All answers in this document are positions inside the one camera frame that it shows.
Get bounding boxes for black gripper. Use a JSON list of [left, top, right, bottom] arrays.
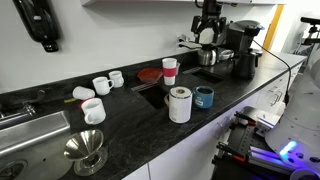
[[190, 0, 228, 45]]

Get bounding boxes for white cup with pink sleeve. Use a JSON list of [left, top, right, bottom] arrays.
[[161, 57, 178, 87]]

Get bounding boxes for steel carafe with black lid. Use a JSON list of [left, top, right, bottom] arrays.
[[196, 43, 219, 67]]

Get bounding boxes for black coffee machine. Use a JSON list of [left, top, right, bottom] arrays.
[[226, 19, 266, 58]]

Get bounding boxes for black kettle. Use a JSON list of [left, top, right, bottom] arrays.
[[231, 47, 260, 81]]

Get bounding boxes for blue mug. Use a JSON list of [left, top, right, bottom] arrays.
[[193, 85, 216, 110]]

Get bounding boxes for white cylindrical canister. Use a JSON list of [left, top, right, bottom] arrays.
[[168, 86, 194, 125]]

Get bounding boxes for small white mug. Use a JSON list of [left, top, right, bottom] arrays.
[[108, 70, 125, 89]]

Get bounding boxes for black perforated cart top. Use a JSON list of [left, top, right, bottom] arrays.
[[211, 105, 292, 180]]

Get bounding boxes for large white mug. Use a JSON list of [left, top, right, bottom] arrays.
[[80, 97, 107, 126]]

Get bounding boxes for aluminium profile bar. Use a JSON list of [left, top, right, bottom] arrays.
[[247, 145, 298, 175]]

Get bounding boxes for steel cone coffee dripper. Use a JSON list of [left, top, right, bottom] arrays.
[[63, 129, 105, 163]]

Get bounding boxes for steel faucet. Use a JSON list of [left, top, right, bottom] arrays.
[[0, 89, 46, 122]]

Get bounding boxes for stainless steel sink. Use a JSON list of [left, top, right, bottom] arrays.
[[0, 110, 72, 180]]

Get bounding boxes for white wall power outlet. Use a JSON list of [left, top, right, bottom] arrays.
[[176, 33, 191, 50]]

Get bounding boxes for yellow door frame strip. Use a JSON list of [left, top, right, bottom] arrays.
[[262, 3, 285, 52]]

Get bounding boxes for long black power cable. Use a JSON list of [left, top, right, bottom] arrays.
[[252, 39, 293, 105]]

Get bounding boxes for steel drawer handle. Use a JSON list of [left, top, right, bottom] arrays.
[[267, 85, 285, 107]]

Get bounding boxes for red handled pliers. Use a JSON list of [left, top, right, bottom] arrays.
[[233, 111, 258, 127]]

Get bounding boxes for black camera tripod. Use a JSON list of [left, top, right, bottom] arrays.
[[299, 16, 320, 47]]

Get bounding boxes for red handled black tool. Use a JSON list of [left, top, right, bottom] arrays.
[[216, 141, 250, 164]]

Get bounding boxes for white handleless cup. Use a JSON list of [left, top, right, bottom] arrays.
[[72, 85, 96, 101]]

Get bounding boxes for black wall dispenser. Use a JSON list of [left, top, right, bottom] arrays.
[[12, 0, 63, 53]]

